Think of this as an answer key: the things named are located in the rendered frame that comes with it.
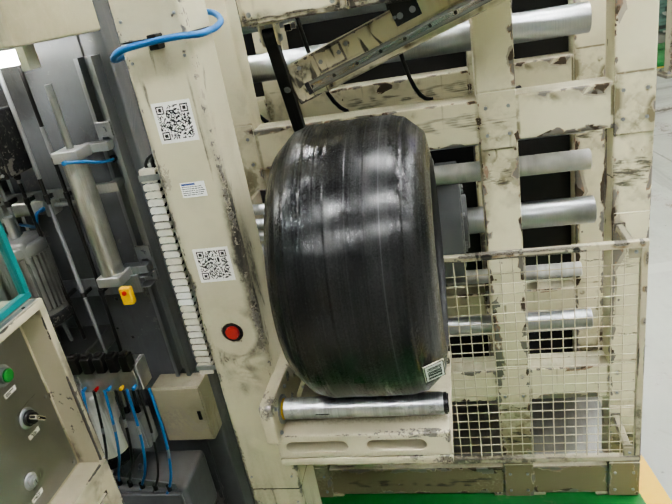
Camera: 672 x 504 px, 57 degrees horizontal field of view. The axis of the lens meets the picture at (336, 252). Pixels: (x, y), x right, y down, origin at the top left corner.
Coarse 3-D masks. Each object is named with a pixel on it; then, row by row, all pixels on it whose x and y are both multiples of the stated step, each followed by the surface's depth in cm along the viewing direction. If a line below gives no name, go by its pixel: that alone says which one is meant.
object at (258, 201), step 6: (258, 192) 172; (264, 192) 173; (252, 198) 166; (258, 198) 171; (264, 198) 173; (252, 204) 166; (258, 204) 162; (258, 210) 161; (258, 216) 170; (258, 222) 162; (258, 228) 163
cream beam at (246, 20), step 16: (240, 0) 126; (256, 0) 125; (272, 0) 125; (288, 0) 125; (304, 0) 124; (320, 0) 124; (336, 0) 123; (352, 0) 123; (368, 0) 123; (384, 0) 122; (240, 16) 128; (256, 16) 127; (272, 16) 126; (288, 16) 126; (304, 16) 126
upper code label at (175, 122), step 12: (156, 108) 111; (168, 108) 111; (180, 108) 110; (156, 120) 112; (168, 120) 112; (180, 120) 111; (192, 120) 111; (168, 132) 113; (180, 132) 112; (192, 132) 112
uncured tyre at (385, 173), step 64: (320, 128) 115; (384, 128) 109; (320, 192) 102; (384, 192) 100; (320, 256) 100; (384, 256) 98; (320, 320) 102; (384, 320) 100; (320, 384) 112; (384, 384) 110
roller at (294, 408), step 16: (288, 400) 128; (304, 400) 127; (320, 400) 126; (336, 400) 125; (352, 400) 124; (368, 400) 124; (384, 400) 123; (400, 400) 122; (416, 400) 121; (432, 400) 121; (448, 400) 122; (288, 416) 127; (304, 416) 126; (320, 416) 126; (336, 416) 125; (352, 416) 125; (368, 416) 124; (384, 416) 124
